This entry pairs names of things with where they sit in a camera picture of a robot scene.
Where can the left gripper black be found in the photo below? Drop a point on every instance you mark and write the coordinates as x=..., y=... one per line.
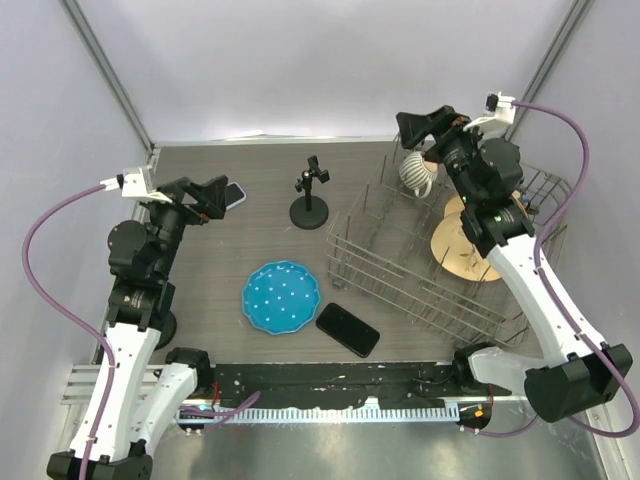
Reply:
x=209, y=197

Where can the black smartphone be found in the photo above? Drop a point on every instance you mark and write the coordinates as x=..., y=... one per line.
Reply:
x=348, y=330

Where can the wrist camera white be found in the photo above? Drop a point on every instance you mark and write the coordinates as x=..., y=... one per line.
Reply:
x=134, y=183
x=499, y=113

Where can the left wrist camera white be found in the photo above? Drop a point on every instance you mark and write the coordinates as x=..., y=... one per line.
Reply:
x=134, y=183

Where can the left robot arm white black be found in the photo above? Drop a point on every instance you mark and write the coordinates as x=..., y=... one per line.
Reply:
x=121, y=428

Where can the metal wire dish rack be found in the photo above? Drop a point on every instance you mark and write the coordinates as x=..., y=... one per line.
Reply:
x=381, y=248

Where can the lavender smartphone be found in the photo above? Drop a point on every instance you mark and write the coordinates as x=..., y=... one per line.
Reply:
x=234, y=195

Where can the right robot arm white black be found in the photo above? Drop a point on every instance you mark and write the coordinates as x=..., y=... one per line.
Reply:
x=578, y=369

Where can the striped ceramic mug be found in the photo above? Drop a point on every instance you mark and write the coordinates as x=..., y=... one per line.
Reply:
x=418, y=174

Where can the black phone stand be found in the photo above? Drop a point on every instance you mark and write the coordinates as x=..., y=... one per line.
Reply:
x=310, y=212

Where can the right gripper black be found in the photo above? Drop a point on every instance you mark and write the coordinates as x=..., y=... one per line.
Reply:
x=415, y=128

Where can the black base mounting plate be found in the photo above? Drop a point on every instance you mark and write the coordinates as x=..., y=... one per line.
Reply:
x=338, y=385

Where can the beige plate with leaves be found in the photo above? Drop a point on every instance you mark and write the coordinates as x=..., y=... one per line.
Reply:
x=456, y=254

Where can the blue dotted plate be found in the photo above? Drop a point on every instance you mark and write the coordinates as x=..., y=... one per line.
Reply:
x=280, y=298

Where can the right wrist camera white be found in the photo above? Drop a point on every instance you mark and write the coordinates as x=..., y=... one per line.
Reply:
x=499, y=113

